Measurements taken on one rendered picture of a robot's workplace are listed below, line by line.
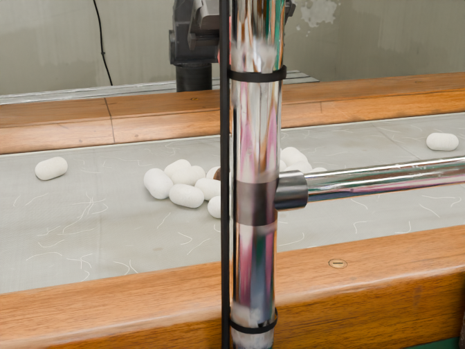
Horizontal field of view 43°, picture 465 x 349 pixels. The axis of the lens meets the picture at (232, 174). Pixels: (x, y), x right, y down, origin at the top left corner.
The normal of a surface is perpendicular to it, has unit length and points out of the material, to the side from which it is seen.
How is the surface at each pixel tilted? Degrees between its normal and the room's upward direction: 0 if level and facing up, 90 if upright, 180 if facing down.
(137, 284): 0
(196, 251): 0
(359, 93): 0
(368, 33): 89
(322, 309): 90
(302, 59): 91
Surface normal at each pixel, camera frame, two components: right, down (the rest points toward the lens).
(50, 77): 0.35, 0.36
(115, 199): 0.00, -0.92
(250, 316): -0.18, 0.38
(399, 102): 0.20, -0.39
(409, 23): -0.94, 0.13
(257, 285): 0.12, 0.38
